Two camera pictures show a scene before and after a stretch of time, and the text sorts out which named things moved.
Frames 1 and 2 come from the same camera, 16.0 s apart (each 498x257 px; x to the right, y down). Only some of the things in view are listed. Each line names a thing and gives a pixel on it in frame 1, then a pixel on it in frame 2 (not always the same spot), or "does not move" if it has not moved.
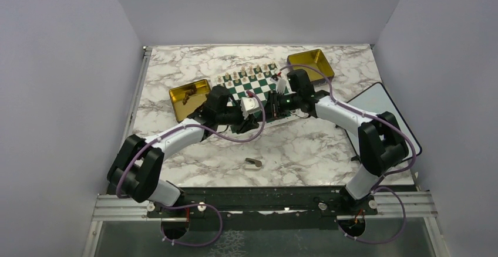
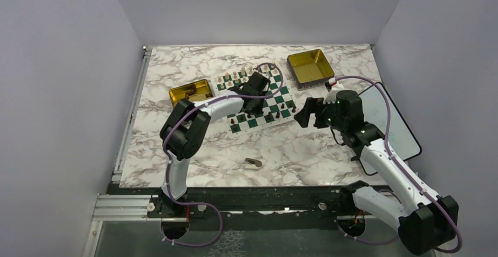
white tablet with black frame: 375,100 does not move
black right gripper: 274,111 to 311,106
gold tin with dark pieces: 187,99 does not move
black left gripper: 245,125 to 258,110
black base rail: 326,201 does not move
